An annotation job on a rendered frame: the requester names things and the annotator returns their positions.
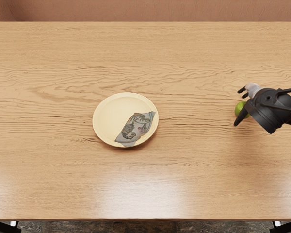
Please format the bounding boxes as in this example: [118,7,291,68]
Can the cream plate with printed pattern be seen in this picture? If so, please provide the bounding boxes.
[92,92,159,148]

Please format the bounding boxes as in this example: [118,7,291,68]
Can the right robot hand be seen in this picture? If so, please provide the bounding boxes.
[233,82,262,127]

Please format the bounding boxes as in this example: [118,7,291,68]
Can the green round fruit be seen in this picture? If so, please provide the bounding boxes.
[234,101,250,119]

